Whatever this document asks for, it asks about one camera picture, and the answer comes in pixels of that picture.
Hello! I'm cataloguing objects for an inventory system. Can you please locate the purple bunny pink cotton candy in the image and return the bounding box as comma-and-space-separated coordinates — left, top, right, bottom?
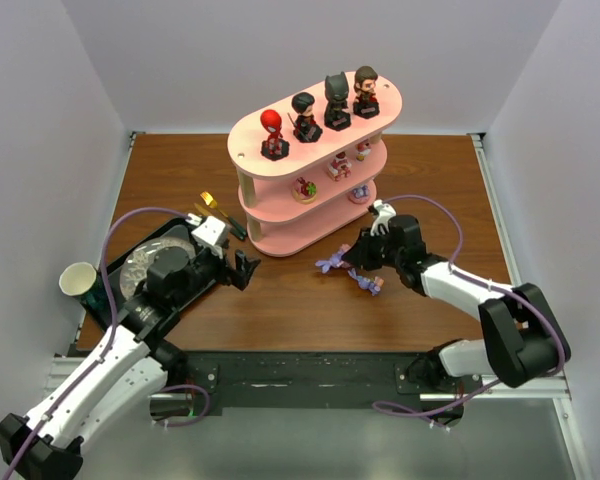
315, 244, 351, 274

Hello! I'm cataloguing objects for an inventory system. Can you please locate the purple bunny with cake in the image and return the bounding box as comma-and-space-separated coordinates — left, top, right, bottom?
347, 268, 384, 296

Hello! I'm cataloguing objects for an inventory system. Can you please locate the purple bunny pink donut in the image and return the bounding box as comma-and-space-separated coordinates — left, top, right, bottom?
348, 184, 370, 204

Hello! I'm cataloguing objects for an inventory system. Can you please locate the pink bear strawberry tart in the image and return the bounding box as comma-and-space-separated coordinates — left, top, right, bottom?
292, 177, 317, 204

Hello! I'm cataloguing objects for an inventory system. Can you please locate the pink bear cake square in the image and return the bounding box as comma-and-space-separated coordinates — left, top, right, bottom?
327, 151, 351, 181

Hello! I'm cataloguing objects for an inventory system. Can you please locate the ice cream cone bear toy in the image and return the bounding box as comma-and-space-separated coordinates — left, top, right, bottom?
356, 141, 371, 162

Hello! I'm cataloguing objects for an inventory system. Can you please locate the red spider hero figure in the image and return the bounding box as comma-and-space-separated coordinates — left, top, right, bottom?
260, 109, 289, 161

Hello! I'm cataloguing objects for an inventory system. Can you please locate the black haired red figure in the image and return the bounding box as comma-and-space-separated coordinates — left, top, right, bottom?
291, 92, 323, 143

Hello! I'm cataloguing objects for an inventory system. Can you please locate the brown haired hero figure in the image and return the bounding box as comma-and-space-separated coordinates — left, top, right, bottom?
353, 65, 379, 119

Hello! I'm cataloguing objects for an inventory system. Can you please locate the dark bat hero figure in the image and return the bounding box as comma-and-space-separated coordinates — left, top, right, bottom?
324, 71, 351, 131

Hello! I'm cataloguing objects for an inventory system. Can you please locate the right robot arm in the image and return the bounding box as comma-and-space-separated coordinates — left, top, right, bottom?
343, 215, 571, 388

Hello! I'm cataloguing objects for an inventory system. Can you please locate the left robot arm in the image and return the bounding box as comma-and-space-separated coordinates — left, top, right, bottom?
0, 247, 260, 479

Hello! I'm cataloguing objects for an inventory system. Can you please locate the pink three-tier shelf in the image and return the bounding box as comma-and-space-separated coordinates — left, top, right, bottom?
227, 76, 402, 257

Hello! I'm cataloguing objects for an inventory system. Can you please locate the round deer pattern plate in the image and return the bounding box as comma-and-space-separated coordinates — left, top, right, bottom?
119, 236, 196, 300

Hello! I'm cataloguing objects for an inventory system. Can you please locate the black rectangular tray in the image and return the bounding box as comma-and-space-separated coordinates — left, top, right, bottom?
83, 218, 211, 342

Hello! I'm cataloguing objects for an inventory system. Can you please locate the dark green glass cup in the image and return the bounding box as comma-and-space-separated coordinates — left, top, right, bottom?
79, 273, 110, 317

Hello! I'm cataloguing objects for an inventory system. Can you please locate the white paper cup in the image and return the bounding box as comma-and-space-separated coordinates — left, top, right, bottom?
58, 262, 97, 297

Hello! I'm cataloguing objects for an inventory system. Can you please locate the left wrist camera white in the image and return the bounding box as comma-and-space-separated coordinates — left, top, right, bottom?
185, 213, 230, 259

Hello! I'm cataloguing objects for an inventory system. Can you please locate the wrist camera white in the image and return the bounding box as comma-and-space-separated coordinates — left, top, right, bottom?
369, 199, 397, 236
185, 213, 230, 259

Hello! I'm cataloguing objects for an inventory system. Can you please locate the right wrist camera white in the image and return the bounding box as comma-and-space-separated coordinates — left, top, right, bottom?
369, 199, 397, 236

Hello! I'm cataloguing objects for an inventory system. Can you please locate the gold knife green handle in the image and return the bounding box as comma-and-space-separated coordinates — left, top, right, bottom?
194, 203, 214, 218

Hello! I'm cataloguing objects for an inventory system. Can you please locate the gold fork green handle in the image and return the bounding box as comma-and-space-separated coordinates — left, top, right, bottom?
200, 191, 248, 240

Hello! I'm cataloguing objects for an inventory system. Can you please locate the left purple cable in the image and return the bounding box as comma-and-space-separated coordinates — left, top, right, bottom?
2, 207, 204, 480

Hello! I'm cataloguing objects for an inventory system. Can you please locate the purple cable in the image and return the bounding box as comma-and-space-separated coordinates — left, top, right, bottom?
372, 195, 566, 420
2, 207, 204, 480

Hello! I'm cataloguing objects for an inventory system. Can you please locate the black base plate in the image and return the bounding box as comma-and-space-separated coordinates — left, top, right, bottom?
187, 351, 481, 415

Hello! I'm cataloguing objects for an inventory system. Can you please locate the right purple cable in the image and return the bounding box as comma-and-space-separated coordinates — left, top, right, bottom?
372, 195, 566, 420

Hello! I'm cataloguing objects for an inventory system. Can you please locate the aluminium frame rail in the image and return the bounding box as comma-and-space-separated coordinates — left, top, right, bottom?
467, 130, 596, 480

